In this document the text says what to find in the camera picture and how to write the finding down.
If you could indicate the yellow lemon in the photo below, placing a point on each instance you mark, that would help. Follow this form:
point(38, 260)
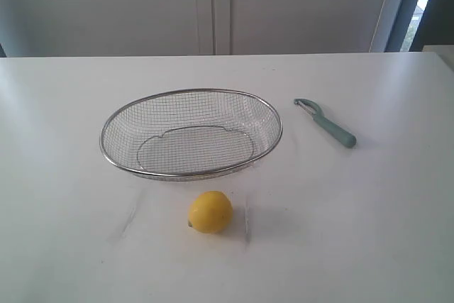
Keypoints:
point(211, 212)

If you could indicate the teal handled peeler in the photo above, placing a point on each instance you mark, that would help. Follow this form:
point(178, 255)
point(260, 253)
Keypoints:
point(344, 137)

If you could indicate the white cabinet doors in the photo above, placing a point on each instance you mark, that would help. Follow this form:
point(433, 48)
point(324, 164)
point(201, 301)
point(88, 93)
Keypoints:
point(44, 28)

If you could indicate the oval wire mesh basket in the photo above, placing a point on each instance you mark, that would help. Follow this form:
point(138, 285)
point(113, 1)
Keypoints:
point(190, 134)

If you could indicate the window with blue frame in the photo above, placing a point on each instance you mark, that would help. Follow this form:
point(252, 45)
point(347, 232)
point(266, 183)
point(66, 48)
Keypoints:
point(419, 23)

